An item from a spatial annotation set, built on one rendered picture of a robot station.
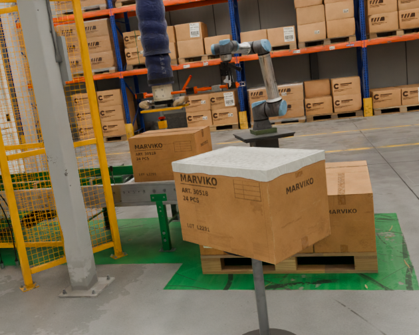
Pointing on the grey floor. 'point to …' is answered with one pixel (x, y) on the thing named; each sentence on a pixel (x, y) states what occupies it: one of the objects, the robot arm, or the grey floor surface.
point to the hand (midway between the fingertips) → (231, 85)
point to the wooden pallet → (360, 266)
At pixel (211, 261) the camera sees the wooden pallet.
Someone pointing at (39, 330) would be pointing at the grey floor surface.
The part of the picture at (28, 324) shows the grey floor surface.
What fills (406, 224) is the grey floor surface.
